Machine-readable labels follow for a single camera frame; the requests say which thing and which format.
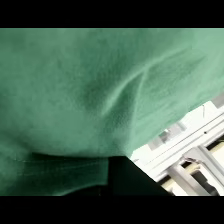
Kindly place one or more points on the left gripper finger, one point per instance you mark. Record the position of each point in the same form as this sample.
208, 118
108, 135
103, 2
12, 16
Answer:
133, 180

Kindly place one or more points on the green T-shirt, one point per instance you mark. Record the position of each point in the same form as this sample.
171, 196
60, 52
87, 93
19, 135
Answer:
83, 90

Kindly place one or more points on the silver frame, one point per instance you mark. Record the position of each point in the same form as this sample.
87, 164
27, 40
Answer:
186, 160

